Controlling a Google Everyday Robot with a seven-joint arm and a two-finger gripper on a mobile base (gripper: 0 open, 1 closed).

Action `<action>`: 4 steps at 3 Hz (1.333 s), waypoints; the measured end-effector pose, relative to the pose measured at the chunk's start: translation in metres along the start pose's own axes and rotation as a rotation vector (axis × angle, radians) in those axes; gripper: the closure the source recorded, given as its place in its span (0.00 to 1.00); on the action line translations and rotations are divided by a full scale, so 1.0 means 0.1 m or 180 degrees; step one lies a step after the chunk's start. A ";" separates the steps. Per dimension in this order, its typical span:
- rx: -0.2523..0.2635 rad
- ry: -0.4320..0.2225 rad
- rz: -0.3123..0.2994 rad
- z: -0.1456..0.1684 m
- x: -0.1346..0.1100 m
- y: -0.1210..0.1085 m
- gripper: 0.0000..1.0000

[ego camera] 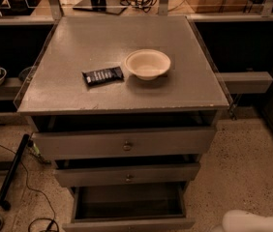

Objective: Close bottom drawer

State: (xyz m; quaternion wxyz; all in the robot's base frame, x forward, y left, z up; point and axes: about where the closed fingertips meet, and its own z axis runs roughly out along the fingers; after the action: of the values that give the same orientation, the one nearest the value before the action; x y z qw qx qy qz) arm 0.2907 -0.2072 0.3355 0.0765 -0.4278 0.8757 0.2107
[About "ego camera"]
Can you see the grey drawer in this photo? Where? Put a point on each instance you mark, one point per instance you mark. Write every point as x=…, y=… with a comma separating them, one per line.
x=123, y=143
x=154, y=207
x=122, y=175

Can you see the grey bottom drawer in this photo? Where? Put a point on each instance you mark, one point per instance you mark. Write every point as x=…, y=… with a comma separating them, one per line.
x=154, y=207

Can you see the grey wooden drawer cabinet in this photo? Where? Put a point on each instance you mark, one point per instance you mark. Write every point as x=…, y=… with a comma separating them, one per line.
x=58, y=99

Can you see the black bar on floor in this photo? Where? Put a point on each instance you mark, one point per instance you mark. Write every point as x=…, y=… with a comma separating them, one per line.
x=4, y=203

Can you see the green handled tool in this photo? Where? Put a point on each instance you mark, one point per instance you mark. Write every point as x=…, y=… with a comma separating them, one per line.
x=35, y=152

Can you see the grey middle drawer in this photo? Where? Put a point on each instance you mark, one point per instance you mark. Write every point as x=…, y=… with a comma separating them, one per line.
x=122, y=175

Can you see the black snack bar wrapper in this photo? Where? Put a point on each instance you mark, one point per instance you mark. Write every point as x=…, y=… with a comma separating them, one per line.
x=103, y=76

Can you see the black monitor stand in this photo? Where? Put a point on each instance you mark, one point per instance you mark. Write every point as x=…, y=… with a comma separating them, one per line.
x=110, y=7

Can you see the grey top drawer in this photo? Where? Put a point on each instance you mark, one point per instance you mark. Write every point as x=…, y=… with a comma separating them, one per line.
x=123, y=143

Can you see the white paper bowl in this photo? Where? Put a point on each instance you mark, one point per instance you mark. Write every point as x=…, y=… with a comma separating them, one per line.
x=147, y=64

